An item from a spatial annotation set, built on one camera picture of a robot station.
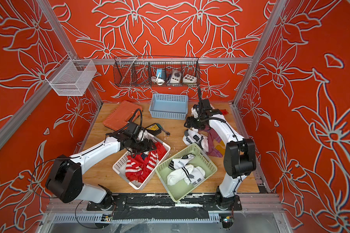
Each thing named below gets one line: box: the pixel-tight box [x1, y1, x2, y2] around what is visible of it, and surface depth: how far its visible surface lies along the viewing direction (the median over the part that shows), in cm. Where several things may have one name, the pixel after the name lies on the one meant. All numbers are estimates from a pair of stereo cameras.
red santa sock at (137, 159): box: [130, 151, 151, 169], surface depth 82 cm
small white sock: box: [184, 166, 206, 187], surface depth 81 cm
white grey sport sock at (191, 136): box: [182, 129, 210, 152], surface depth 97 cm
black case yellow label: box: [145, 123, 162, 136], surface depth 102 cm
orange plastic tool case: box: [102, 100, 143, 132], surface depth 106 cm
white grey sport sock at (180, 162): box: [168, 154, 195, 171], surface depth 83 cm
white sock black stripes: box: [166, 164, 194, 185], surface depth 80 cm
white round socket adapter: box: [170, 69, 182, 84], surface depth 93 cm
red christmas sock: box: [155, 141, 168, 162], surface depth 89 cm
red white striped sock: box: [125, 150, 159, 184], surface depth 82 cm
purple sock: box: [198, 127, 226, 158], surface depth 94 cm
